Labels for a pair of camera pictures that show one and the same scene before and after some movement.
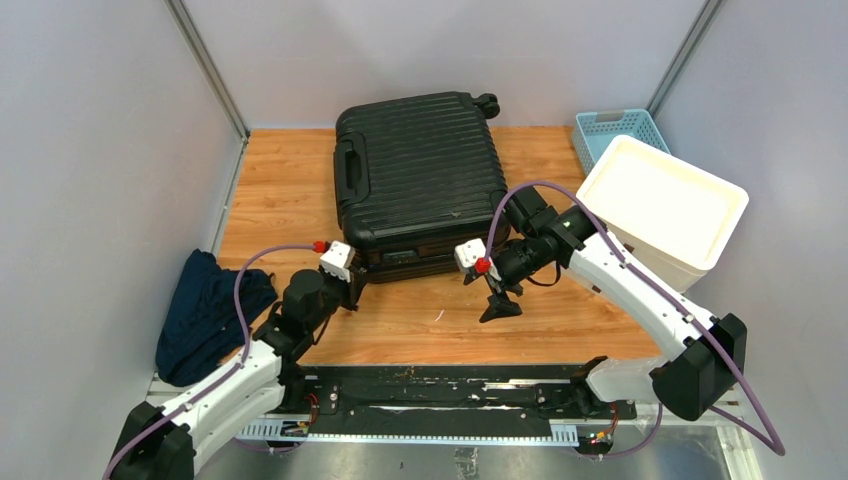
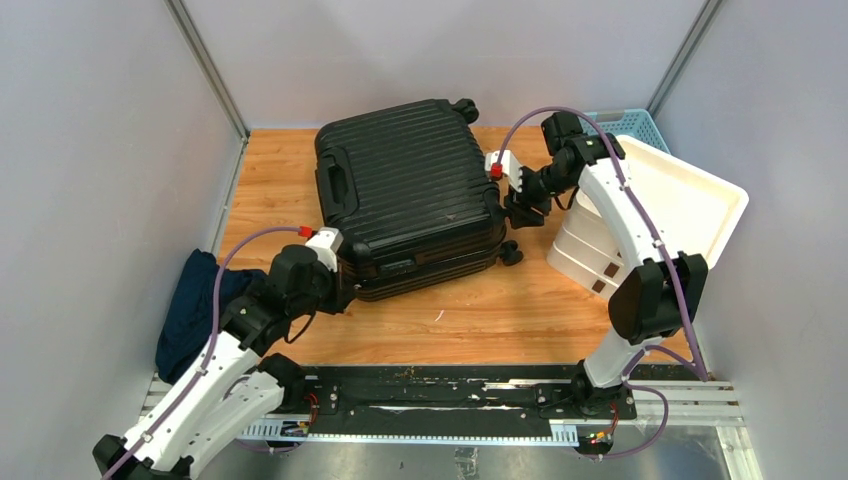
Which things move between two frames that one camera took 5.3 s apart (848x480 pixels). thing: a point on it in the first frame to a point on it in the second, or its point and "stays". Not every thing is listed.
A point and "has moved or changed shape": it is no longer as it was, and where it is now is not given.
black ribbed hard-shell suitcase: x=414 y=180 has moved or changed shape
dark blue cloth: x=202 y=324 stays
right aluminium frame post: x=702 y=22 stays
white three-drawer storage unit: x=669 y=219 stays
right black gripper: x=500 y=306 to x=524 y=214
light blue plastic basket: x=593 y=131 stays
